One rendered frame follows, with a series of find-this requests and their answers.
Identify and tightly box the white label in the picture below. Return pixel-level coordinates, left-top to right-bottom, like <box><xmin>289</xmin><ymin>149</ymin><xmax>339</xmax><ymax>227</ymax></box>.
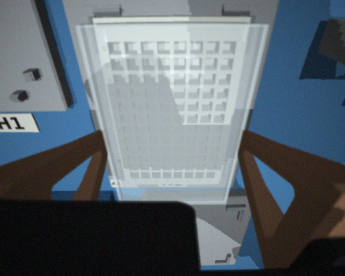
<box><xmin>0</xmin><ymin>113</ymin><xmax>40</xmax><ymax>132</ymax></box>

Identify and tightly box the blue open-top bin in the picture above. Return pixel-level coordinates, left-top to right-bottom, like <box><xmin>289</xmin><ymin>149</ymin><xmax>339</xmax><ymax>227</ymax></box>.
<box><xmin>51</xmin><ymin>191</ymin><xmax>115</xmax><ymax>200</ymax></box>

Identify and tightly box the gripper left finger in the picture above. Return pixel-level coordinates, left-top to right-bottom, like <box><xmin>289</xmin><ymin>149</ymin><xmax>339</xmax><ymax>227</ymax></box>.
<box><xmin>0</xmin><ymin>129</ymin><xmax>108</xmax><ymax>200</ymax></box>

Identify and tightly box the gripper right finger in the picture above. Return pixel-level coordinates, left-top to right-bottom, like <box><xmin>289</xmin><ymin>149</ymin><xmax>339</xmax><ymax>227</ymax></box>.
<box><xmin>238</xmin><ymin>129</ymin><xmax>345</xmax><ymax>269</ymax></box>

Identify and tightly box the blue bench mat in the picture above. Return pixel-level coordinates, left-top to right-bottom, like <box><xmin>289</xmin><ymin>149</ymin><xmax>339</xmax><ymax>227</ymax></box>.
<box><xmin>0</xmin><ymin>0</ymin><xmax>345</xmax><ymax>270</ymax></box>

